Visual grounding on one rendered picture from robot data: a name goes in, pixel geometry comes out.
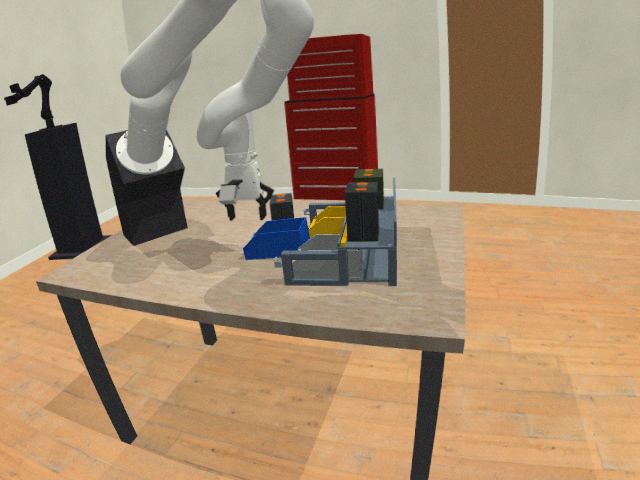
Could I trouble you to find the yellow open bin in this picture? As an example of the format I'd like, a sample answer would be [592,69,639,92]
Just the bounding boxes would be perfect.
[308,206,346,238]

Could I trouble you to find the blue bin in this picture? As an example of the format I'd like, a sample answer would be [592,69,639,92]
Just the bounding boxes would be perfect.
[243,217,310,260]

